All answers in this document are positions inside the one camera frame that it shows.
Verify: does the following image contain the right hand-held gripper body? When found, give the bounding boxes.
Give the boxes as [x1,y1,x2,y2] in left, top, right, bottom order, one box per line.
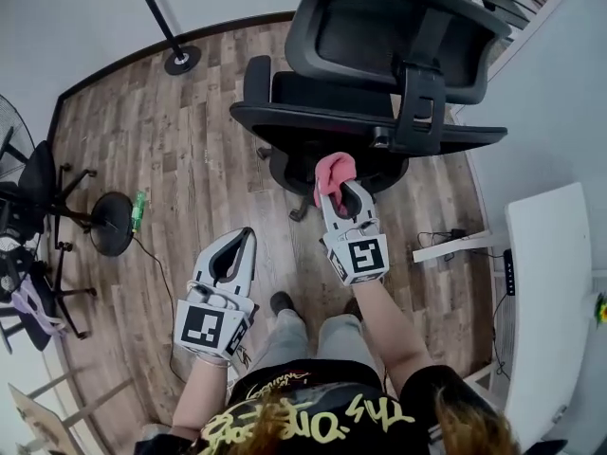
[322,223,391,287]

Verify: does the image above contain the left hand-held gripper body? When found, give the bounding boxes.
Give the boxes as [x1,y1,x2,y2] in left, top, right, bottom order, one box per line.
[174,282,260,359]

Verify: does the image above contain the red cloth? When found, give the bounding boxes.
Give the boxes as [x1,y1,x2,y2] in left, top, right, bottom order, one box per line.
[312,152,357,210]

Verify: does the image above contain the black office chair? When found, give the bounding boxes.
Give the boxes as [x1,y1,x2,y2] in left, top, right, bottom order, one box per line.
[230,0,513,222]

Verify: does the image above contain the person's left forearm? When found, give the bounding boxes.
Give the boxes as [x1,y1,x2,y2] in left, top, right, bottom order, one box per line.
[170,355,233,440]

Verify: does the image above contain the person's right forearm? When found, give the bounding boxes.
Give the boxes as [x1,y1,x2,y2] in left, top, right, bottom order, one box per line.
[353,280,435,392]

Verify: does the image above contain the person's left shoe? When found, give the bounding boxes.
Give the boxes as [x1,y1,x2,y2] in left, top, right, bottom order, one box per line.
[268,290,296,317]

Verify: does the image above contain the green plastic bottle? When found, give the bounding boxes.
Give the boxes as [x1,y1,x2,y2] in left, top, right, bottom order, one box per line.
[131,190,149,234]

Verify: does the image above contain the person's grey trousers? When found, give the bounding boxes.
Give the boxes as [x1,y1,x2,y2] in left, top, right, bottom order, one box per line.
[244,308,380,383]

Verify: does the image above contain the large black standing fan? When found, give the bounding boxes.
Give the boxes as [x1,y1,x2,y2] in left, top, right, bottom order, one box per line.
[0,95,137,258]

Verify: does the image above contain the person's black printed t-shirt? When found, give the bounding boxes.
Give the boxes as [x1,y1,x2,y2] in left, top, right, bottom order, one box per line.
[135,357,523,455]

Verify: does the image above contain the black desk control panel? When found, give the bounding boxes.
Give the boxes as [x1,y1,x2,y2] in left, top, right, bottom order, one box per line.
[502,248,516,297]

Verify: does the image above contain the pale purple bag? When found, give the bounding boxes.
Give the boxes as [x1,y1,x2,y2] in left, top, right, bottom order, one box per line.
[11,272,67,338]

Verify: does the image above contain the black swivel chair with armrests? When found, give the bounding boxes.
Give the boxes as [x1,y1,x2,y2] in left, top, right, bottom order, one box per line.
[0,139,99,355]

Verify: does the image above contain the white desk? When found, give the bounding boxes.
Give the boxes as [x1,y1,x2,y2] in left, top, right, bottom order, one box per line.
[412,181,597,449]

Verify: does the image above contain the black coat stand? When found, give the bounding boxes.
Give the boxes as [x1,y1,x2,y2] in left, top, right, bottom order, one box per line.
[130,0,203,76]

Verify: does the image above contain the thin wrist bracelet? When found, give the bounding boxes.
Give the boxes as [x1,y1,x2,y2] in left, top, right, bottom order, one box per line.
[196,353,233,369]

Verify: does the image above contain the black fan cable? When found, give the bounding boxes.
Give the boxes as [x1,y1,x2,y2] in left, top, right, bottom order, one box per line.
[132,234,189,383]

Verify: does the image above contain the black power adapter with cable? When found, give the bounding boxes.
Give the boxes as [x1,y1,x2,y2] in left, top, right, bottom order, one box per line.
[416,227,469,250]

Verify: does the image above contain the wooden table frame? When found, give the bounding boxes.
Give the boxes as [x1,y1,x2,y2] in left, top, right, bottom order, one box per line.
[8,362,137,455]

